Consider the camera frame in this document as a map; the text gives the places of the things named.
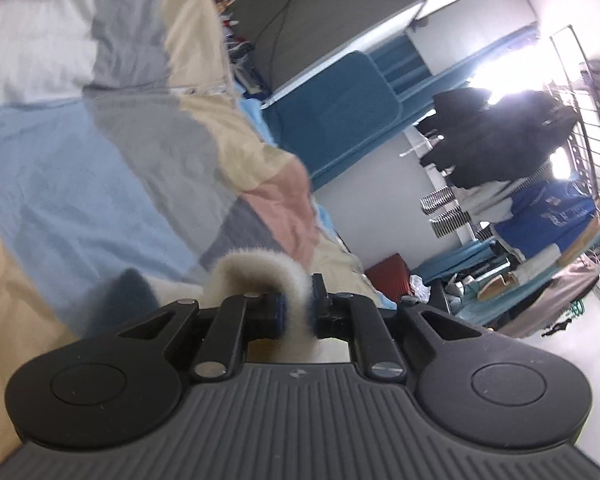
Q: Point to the fluffy cream garment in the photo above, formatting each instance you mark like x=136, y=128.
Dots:
x=260, y=265

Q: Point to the beige hanging garment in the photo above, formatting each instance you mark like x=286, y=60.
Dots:
x=555, y=290

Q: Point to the red cabinet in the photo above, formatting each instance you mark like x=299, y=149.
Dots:
x=390, y=277

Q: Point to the white grey hanging garment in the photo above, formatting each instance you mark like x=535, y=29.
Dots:
x=485, y=200

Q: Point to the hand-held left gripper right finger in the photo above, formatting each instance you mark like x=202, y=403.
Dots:
x=314, y=317

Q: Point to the black hanging clothes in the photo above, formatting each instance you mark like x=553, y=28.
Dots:
x=495, y=135

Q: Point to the grey striped sock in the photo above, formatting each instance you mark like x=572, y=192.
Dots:
x=437, y=200
x=450, y=222

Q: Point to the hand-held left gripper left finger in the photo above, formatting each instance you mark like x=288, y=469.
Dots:
x=279, y=314

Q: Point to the metal drying rack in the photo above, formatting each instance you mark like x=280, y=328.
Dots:
x=592, y=125

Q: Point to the blue hanging shirt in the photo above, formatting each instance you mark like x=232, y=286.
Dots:
x=545, y=215

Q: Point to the white plastic bag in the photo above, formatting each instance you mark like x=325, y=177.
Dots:
x=420, y=287

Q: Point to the patchwork pastel bed sheet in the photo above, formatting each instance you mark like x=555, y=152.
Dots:
x=55, y=160

